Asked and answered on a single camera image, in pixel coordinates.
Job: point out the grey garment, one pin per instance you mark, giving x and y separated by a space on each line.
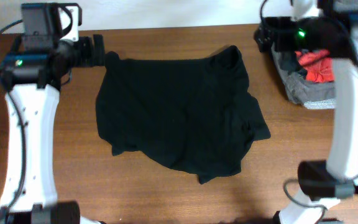
313 96

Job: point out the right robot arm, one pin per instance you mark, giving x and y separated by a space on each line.
325 183

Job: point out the red t-shirt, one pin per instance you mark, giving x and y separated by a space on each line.
318 66

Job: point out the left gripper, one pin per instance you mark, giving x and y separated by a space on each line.
87 58

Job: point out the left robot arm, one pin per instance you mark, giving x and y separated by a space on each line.
32 74

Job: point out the black polo shirt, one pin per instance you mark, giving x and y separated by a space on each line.
195 116

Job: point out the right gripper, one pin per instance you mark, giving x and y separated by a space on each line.
283 28

